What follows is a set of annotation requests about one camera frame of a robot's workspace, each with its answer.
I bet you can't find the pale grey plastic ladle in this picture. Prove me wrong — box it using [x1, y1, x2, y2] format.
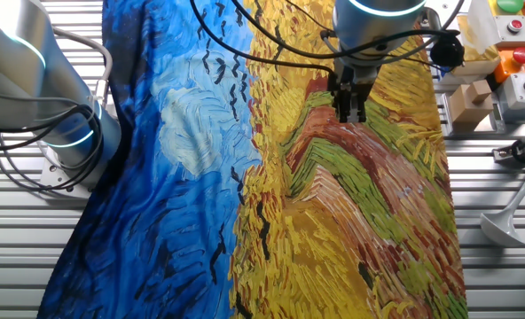
[479, 150, 525, 248]

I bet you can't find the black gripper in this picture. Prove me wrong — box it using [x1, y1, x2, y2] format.
[326, 59, 381, 124]

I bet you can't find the grey box with green button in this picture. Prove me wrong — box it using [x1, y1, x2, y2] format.
[497, 73, 525, 112]

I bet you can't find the small wooden block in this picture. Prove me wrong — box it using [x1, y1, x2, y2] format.
[466, 79, 493, 105]

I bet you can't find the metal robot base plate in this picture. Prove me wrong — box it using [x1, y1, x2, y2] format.
[38, 157, 96, 200]

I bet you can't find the orange box with red button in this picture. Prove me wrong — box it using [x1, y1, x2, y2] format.
[492, 46, 525, 85]

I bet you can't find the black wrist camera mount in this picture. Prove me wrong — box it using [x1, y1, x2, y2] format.
[429, 29, 466, 68]

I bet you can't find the yellow box with green button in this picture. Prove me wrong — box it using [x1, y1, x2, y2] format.
[488, 0, 525, 19]

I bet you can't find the painted wheat field cloth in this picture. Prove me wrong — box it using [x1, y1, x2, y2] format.
[35, 0, 470, 319]

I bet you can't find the black wrist cable bundle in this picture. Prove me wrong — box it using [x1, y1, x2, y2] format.
[189, 0, 463, 74]

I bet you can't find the black base cable bundle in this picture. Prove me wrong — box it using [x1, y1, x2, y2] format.
[0, 90, 105, 192]

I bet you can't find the grey base cable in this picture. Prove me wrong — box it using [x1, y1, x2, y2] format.
[51, 26, 114, 107]

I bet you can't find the large wooden block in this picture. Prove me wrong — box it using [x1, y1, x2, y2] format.
[447, 83, 495, 125]

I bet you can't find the grey box with red button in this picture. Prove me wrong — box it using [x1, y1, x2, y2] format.
[493, 15, 525, 49]

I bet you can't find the yellow packaged bag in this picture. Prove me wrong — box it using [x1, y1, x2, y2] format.
[451, 15, 502, 77]

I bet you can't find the grey camera bracket with cables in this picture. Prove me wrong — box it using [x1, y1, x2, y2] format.
[492, 132, 525, 166]

